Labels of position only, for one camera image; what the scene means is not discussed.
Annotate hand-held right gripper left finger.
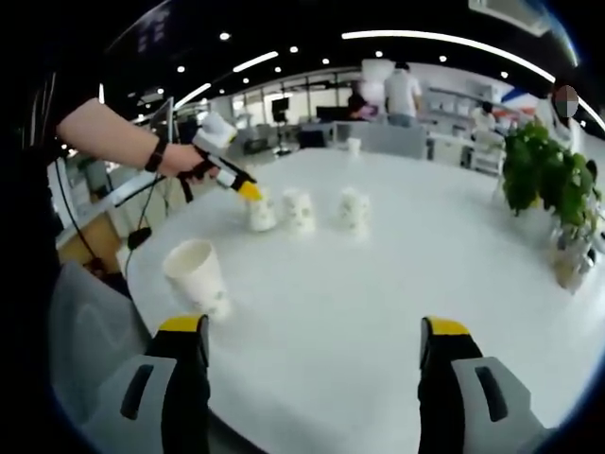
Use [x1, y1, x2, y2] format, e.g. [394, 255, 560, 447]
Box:
[79, 313, 213, 454]

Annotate black cable with adapter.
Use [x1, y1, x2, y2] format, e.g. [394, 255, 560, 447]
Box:
[112, 173, 167, 252]

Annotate grey partition counter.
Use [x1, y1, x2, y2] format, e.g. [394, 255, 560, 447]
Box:
[297, 120, 429, 161]

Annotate white table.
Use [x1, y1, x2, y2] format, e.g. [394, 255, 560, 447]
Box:
[125, 146, 605, 454]

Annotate green potted plant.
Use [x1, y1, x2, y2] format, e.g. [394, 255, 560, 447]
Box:
[500, 121, 604, 292]

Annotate black wristband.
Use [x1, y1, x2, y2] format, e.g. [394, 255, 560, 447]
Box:
[144, 138, 170, 174]

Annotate grey mesh chair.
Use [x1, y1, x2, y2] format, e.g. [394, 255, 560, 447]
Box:
[48, 261, 155, 427]

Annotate white ceiling light strip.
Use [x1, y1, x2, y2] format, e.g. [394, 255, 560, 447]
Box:
[172, 82, 213, 113]
[340, 30, 557, 84]
[232, 50, 280, 74]

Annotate person's left hand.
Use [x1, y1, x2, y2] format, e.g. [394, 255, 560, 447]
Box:
[158, 141, 222, 183]

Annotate red and blue wall banner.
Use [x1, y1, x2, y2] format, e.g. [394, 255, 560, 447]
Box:
[500, 82, 545, 108]

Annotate black monitor on stand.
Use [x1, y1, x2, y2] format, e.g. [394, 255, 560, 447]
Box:
[269, 96, 293, 156]

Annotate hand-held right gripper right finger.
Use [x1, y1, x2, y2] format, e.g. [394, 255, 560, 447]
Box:
[417, 315, 562, 454]

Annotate round ceiling spotlights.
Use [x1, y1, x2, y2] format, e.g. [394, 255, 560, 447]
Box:
[125, 30, 510, 98]

